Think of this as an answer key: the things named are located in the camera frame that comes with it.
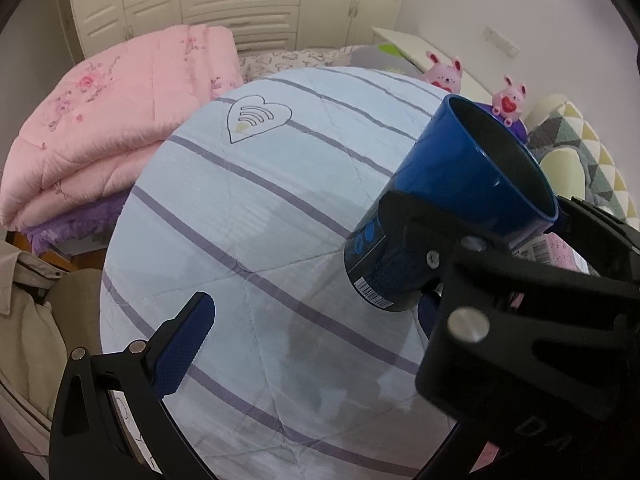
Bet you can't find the blue black tin cup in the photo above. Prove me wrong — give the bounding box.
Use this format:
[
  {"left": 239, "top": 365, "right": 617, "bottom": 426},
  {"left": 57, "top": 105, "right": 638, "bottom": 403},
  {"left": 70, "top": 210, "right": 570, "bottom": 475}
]
[{"left": 344, "top": 94, "right": 559, "bottom": 311}]

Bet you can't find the pink green tin cup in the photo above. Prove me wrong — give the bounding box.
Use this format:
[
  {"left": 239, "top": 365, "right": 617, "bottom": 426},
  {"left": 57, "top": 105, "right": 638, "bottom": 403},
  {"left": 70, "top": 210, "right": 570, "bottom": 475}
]
[{"left": 513, "top": 233, "right": 590, "bottom": 274}]

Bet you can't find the beige jacket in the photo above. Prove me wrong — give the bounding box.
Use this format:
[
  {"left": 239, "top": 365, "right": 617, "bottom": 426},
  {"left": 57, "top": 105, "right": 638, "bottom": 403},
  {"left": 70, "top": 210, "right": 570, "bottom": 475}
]
[{"left": 1, "top": 242, "right": 67, "bottom": 470}]

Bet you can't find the purple pillow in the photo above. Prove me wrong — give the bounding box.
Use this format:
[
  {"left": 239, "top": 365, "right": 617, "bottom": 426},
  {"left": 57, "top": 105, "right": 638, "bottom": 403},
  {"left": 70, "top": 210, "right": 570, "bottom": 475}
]
[{"left": 476, "top": 102, "right": 528, "bottom": 144}]

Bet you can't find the pink bunny plush right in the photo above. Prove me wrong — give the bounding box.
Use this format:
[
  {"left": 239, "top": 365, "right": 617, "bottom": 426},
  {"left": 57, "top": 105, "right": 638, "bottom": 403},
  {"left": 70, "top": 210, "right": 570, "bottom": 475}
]
[{"left": 491, "top": 75, "right": 527, "bottom": 125}]

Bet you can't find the pink bunny plush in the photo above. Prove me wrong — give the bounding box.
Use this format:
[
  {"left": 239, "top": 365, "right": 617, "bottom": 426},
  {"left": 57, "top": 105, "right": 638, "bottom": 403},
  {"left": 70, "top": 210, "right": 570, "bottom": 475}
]
[
  {"left": 421, "top": 50, "right": 463, "bottom": 94},
  {"left": 491, "top": 75, "right": 527, "bottom": 125}
]

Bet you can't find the white bedside board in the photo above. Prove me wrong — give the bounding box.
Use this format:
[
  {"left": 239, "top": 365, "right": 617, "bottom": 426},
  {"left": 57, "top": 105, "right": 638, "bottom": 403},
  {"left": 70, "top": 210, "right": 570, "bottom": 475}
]
[{"left": 370, "top": 27, "right": 497, "bottom": 106}]

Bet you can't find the pink bunny plush left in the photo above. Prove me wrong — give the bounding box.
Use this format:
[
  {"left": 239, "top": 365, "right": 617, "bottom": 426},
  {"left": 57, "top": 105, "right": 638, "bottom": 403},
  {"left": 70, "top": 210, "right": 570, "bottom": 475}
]
[{"left": 421, "top": 50, "right": 463, "bottom": 94}]

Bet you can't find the triangle pattern cushion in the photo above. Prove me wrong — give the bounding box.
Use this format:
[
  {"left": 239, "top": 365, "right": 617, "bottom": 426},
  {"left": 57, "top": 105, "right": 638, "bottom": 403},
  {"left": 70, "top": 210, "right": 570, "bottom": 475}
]
[{"left": 525, "top": 94, "right": 639, "bottom": 229}]

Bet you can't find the striped light blue tablecloth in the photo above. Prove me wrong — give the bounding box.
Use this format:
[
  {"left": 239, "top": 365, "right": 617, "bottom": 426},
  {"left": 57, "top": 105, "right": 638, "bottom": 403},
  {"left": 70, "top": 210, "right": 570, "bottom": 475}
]
[{"left": 100, "top": 67, "right": 451, "bottom": 479}]

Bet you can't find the grey pillow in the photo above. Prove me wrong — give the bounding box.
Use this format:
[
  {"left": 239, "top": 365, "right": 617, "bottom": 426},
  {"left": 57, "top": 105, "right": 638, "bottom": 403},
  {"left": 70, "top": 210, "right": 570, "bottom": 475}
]
[{"left": 331, "top": 44, "right": 423, "bottom": 79}]

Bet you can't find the folded purple quilt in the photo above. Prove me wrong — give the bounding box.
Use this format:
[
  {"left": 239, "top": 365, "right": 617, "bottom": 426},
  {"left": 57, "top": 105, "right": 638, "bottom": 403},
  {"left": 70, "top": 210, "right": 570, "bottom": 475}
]
[{"left": 22, "top": 190, "right": 131, "bottom": 257}]

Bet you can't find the heart pattern bed sheet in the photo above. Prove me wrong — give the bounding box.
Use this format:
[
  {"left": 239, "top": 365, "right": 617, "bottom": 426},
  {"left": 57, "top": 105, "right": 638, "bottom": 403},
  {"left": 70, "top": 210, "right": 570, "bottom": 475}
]
[{"left": 240, "top": 46, "right": 361, "bottom": 82}]

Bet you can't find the folded pink quilt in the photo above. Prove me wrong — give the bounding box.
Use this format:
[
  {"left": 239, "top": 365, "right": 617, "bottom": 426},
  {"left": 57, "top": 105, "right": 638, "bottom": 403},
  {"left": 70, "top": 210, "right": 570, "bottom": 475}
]
[{"left": 1, "top": 25, "right": 243, "bottom": 232}]

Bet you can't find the wall socket plate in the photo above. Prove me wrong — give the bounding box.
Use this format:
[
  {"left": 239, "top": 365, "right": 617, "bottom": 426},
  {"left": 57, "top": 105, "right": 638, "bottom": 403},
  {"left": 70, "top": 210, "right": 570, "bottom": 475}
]
[{"left": 483, "top": 25, "right": 520, "bottom": 58}]

